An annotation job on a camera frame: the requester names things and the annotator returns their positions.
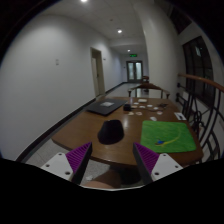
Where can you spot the small dark device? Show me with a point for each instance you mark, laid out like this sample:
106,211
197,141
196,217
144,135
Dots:
163,105

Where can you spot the small tan sticker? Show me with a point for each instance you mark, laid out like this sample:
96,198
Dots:
131,113
138,113

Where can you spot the dark transom window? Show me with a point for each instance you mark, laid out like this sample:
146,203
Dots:
180,20

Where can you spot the small white sticker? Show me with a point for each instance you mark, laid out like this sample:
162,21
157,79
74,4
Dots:
155,108
159,112
149,105
136,103
153,118

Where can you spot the black closed laptop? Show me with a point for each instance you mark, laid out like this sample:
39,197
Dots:
106,106

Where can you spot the small wooden chair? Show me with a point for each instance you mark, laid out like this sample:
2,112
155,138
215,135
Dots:
145,79

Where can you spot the green exit sign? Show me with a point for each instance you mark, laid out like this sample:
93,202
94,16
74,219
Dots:
133,55

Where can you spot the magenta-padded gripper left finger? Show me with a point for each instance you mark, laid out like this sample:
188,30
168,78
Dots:
58,163

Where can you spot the white card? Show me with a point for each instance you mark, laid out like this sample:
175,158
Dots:
142,100

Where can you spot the green mouse pad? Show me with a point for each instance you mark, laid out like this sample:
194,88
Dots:
166,135

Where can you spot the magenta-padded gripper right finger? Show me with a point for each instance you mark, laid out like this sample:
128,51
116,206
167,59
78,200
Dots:
165,164

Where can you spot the wood-topped metal railing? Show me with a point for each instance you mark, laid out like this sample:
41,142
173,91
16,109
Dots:
200,81

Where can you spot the small black box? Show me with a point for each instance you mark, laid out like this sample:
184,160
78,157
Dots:
127,107

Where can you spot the tall dark window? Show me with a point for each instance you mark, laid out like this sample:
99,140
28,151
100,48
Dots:
198,66

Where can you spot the glass double door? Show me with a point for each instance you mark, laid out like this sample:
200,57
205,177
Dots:
134,71

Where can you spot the wooden armchair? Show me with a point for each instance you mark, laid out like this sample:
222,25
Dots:
148,86

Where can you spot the beige side door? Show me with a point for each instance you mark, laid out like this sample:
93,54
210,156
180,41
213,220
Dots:
97,73

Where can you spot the round ceiling lights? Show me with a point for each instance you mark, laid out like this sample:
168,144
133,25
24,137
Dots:
119,31

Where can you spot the black computer mouse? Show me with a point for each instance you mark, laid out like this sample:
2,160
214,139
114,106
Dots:
111,132

